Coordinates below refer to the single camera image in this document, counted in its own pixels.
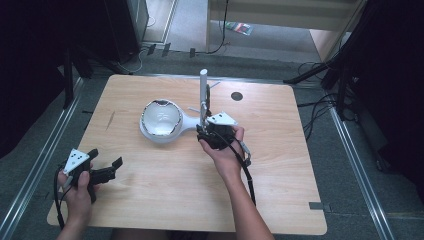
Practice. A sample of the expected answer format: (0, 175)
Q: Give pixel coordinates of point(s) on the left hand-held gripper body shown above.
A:
(76, 160)

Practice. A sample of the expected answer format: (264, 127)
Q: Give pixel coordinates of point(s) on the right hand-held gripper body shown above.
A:
(221, 131)

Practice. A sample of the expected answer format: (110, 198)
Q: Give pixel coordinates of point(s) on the white hook stand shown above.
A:
(192, 121)

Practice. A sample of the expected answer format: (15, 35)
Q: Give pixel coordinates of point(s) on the person's right hand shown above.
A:
(226, 160)

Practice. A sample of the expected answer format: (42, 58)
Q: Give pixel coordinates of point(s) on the person's left hand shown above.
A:
(79, 203)

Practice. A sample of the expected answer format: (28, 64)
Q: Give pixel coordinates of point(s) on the black round table grommet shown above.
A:
(236, 96)

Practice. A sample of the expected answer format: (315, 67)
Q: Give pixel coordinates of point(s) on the white bowl with silver rim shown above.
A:
(161, 117)

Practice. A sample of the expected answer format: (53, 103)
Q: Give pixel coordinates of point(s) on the black stand leg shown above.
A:
(68, 80)

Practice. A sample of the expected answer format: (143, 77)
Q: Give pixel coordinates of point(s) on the dark curtain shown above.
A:
(30, 66)
(393, 83)

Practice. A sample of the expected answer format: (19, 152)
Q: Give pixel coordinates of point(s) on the colourful packet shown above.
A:
(239, 28)

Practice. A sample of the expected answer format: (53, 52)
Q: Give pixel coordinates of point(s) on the grey tape piece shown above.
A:
(316, 205)

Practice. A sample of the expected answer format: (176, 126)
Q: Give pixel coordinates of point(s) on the black cabinet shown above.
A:
(125, 26)

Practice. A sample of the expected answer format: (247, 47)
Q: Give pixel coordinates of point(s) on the light wooden shelf unit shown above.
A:
(283, 15)

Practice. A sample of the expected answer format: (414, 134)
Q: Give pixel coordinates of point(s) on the black tripod stand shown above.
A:
(341, 66)

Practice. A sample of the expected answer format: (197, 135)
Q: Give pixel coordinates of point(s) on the aluminium floor rail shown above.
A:
(50, 146)
(360, 170)

